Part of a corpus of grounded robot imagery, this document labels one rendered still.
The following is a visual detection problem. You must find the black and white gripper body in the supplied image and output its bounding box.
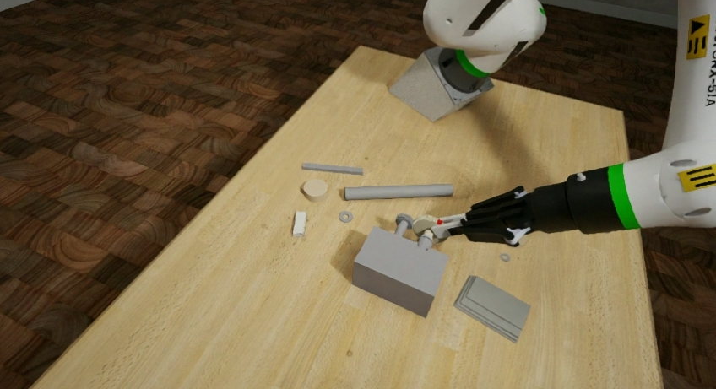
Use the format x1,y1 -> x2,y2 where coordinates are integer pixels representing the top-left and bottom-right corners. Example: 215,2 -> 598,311
504,181 -> 578,235

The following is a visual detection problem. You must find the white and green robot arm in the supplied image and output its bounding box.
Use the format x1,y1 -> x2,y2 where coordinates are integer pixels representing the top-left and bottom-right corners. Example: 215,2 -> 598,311
423,0 -> 716,235

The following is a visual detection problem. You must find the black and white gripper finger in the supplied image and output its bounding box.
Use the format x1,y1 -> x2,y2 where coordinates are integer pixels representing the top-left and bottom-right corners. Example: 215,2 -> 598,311
440,186 -> 527,224
431,208 -> 530,247

